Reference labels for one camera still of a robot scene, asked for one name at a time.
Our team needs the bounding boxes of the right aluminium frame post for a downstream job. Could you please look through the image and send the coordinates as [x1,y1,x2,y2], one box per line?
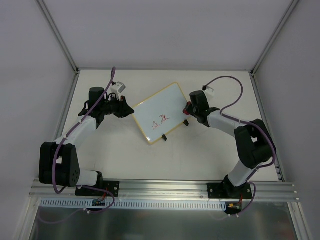
[250,0,300,76]

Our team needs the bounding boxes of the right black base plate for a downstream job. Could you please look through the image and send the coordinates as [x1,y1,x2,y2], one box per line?
[207,182,253,200]

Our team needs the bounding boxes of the red whiteboard eraser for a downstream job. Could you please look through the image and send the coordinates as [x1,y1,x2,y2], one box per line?
[182,101,192,116]

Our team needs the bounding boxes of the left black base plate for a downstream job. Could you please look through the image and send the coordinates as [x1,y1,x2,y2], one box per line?
[75,180,120,198]

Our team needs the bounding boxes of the aluminium mounting rail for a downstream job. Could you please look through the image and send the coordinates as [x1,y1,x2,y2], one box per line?
[28,179,300,203]

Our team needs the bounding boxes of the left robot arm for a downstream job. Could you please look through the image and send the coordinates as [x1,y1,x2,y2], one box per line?
[38,82,135,196]

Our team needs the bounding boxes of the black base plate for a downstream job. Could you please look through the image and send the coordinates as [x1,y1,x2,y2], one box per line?
[207,182,253,200]
[75,180,120,198]

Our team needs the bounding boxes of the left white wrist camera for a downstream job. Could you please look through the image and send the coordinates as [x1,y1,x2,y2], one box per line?
[110,82,126,99]

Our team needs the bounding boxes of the aluminium frame post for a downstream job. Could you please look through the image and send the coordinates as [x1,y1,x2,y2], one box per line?
[35,0,79,74]
[250,0,300,76]

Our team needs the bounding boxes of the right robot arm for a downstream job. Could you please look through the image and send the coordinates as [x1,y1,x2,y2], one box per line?
[183,90,276,199]

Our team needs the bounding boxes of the white slotted cable duct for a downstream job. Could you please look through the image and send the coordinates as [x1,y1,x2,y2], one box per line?
[39,198,227,212]

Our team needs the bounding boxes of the yellow framed whiteboard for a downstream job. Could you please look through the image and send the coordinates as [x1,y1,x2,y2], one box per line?
[132,82,188,145]

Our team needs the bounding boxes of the left aluminium frame post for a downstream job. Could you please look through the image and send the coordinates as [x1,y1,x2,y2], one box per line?
[35,0,79,74]

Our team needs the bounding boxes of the right black whiteboard foot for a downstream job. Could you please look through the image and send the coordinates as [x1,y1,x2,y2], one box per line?
[183,120,189,127]

